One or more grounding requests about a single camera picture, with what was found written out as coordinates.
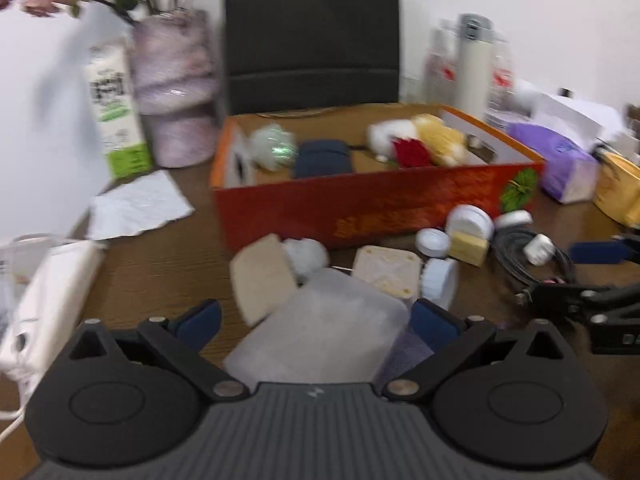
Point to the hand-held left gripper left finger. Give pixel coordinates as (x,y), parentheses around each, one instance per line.
(200,321)

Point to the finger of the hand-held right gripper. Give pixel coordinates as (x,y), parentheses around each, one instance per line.
(565,296)
(600,251)

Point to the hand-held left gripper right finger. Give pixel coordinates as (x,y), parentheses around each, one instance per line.
(434,324)

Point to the purple cloth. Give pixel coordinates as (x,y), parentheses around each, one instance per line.
(400,357)

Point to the translucent plastic container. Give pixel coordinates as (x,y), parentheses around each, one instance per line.
(320,325)

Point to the red cardboard box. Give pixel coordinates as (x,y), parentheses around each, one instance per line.
(350,205)

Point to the wooden desktop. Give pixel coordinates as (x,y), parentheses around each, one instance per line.
(175,270)

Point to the white plug adapter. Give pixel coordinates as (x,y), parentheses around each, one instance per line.
(539,249)

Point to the yellow mug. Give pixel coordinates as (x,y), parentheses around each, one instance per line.
(620,187)

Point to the cream square box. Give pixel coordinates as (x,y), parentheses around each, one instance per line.
(387,270)

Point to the beige sponge block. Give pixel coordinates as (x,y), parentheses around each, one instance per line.
(262,275)

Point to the yellow rectangular block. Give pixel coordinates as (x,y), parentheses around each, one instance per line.
(467,249)

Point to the small white round lid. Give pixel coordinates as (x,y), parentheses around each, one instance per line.
(432,241)

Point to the flat white oval lid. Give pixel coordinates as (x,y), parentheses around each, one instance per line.
(513,219)

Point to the purple tissue pack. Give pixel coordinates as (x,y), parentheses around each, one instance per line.
(555,160)

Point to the large white round lid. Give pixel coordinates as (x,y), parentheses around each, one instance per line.
(470,220)

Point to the white pompom ball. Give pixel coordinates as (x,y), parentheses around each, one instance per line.
(307,257)

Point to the crumpled white paper sheet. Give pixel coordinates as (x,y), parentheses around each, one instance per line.
(137,205)

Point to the white power strip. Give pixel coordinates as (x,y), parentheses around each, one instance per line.
(52,290)

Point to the red cloth flower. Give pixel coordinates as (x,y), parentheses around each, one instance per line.
(412,152)

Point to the white yellow plush toy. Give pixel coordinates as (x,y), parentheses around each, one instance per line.
(440,140)

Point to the navy blue case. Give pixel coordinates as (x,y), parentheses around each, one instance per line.
(322,159)

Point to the clear plastic water bottle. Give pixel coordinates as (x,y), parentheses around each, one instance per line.
(502,77)
(440,67)

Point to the white green milk carton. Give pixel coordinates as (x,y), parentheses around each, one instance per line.
(117,125)

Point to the white thermos bottle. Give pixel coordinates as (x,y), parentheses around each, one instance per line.
(472,70)

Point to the purple glass vase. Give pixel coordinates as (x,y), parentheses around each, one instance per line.
(175,90)

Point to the black paper bag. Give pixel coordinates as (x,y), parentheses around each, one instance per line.
(310,35)

